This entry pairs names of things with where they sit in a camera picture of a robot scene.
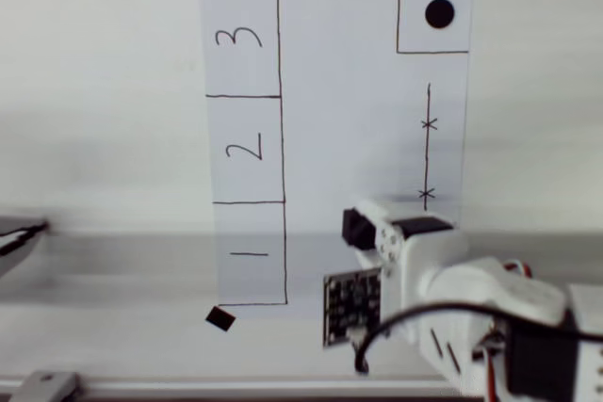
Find black camera circuit board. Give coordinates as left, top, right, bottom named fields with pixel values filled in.
left=322, top=266, right=384, bottom=349

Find black tape piece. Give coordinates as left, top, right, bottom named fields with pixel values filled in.
left=204, top=305, right=237, bottom=333

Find black cube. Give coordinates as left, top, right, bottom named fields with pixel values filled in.
left=342, top=208, right=381, bottom=253

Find grey metal bracket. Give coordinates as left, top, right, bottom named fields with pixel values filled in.
left=8, top=370, right=82, bottom=402

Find white paper sheet with markings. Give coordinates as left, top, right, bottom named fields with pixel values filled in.
left=196, top=0, right=475, bottom=321

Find black round disc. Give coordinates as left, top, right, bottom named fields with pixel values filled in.
left=423, top=0, right=457, bottom=30

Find black cable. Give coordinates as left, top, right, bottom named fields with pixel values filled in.
left=352, top=301, right=603, bottom=375

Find red white servo wires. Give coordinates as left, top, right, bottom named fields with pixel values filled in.
left=502, top=259, right=537, bottom=281
left=471, top=339, right=504, bottom=402

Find grey flat object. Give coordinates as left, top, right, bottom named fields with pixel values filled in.
left=0, top=215, right=51, bottom=281

